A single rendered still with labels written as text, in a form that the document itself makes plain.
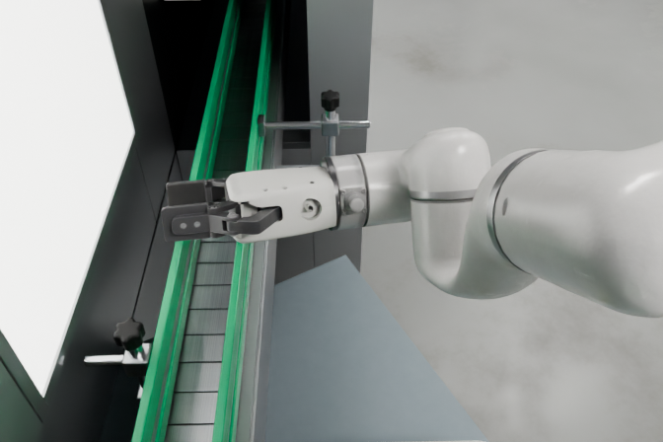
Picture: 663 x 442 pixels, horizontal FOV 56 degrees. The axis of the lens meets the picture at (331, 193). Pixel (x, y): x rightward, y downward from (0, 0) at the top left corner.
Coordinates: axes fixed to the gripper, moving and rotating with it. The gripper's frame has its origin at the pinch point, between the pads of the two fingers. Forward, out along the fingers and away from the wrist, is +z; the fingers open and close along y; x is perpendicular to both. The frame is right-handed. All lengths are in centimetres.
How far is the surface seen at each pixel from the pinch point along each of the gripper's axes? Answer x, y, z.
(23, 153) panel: 7.0, -2.0, 12.1
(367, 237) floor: -53, 130, -53
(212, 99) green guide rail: 6.1, 39.9, -5.3
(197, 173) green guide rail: -2.1, 24.9, -2.1
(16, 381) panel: -10.8, -9.0, 14.0
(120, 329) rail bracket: -11.1, -1.3, 6.4
